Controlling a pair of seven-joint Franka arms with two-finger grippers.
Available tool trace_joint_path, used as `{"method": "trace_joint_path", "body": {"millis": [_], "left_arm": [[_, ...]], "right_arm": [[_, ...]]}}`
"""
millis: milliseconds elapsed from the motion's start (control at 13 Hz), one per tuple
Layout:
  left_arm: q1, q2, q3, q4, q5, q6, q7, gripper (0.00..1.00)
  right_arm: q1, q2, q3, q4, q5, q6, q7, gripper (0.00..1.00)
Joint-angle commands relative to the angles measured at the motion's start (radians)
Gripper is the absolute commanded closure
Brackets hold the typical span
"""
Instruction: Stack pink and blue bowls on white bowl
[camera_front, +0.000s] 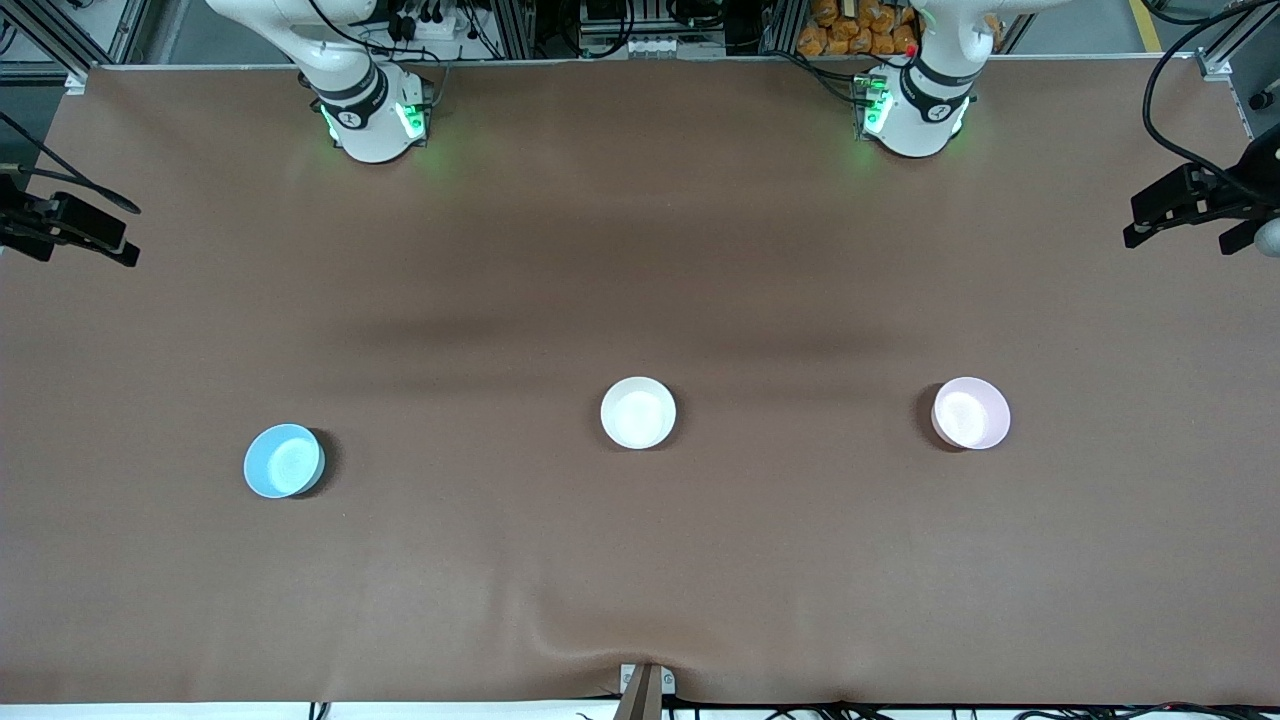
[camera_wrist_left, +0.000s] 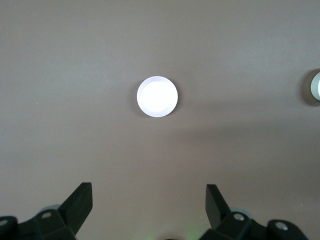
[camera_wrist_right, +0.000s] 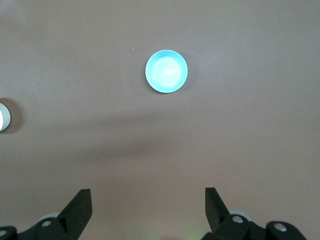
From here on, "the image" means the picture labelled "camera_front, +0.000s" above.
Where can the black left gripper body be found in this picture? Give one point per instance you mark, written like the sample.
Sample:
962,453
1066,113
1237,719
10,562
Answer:
1231,195

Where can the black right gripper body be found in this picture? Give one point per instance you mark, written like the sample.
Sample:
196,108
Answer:
18,221

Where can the light pink bowl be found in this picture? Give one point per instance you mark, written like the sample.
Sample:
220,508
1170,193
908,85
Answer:
971,413

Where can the light blue bowl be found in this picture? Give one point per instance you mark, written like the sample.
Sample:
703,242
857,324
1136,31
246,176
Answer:
284,461

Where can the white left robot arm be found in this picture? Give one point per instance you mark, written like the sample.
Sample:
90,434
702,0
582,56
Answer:
920,115

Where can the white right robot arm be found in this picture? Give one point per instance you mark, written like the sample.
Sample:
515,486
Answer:
365,120

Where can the white bowl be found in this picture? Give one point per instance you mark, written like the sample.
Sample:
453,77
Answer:
638,412

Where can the orange snack bag pile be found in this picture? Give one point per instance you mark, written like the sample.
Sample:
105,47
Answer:
850,28

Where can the white power strip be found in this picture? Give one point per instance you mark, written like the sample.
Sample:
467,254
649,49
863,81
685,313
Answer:
445,28

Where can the brown table cover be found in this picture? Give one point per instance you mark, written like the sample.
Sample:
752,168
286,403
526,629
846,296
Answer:
640,250

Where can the aluminium frame corner beam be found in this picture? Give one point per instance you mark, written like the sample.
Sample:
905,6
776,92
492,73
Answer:
1215,65

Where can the aluminium frame diagonal beam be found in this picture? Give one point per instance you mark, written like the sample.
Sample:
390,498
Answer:
60,50

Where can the aluminium frame post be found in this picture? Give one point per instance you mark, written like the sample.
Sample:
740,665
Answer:
782,30
515,30

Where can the silver metal mount bracket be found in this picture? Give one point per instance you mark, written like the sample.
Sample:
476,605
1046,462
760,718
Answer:
627,678

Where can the brown camera mount bar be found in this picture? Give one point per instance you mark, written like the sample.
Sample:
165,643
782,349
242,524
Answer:
640,702

